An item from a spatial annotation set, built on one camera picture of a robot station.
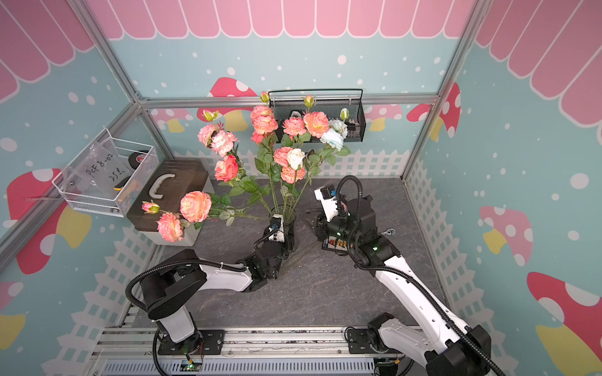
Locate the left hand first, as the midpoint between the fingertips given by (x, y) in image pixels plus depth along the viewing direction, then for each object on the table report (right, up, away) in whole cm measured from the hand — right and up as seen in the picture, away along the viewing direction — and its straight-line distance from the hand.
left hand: (287, 225), depth 86 cm
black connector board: (+18, -8, +8) cm, 22 cm away
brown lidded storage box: (-47, +11, +1) cm, 48 cm away
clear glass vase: (+1, +4, -4) cm, 6 cm away
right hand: (+6, +5, -18) cm, 19 cm away
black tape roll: (-52, +24, -6) cm, 57 cm away
